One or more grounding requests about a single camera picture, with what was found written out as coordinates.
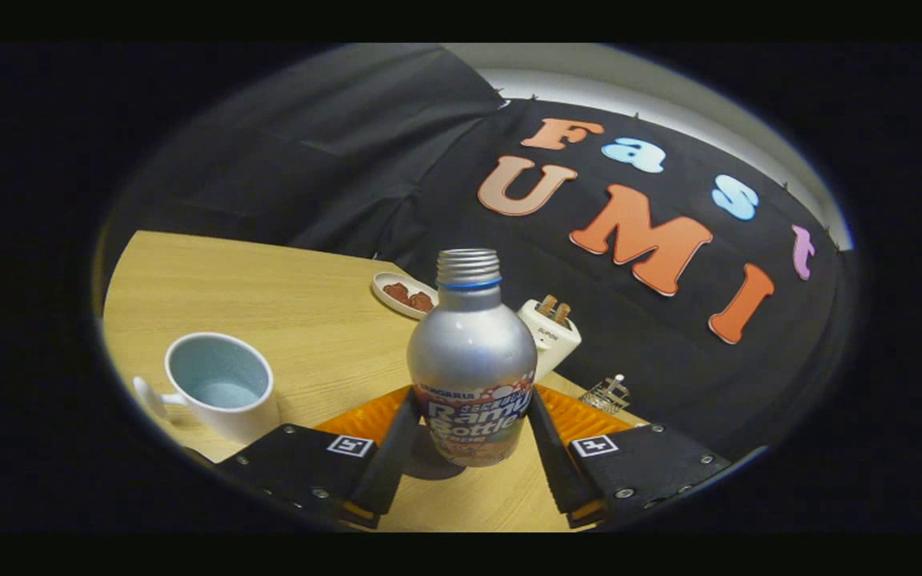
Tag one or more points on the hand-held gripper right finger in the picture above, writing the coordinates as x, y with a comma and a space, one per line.
553, 468

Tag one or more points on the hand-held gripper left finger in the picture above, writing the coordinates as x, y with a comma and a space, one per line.
389, 468

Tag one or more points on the silver juice bottle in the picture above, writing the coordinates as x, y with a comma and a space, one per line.
473, 352

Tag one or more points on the white cup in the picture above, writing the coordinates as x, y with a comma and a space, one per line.
245, 416

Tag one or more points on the clear juice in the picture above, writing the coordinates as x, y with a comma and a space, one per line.
225, 394

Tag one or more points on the white toaster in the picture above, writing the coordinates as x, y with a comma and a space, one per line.
553, 344

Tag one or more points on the toast slice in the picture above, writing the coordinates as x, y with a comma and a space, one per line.
563, 313
547, 304

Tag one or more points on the red food piece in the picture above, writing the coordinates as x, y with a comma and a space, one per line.
421, 302
397, 292

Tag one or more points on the white oval plate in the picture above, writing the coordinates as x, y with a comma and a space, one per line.
385, 296

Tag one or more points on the wooden table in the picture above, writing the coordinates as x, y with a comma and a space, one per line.
293, 304

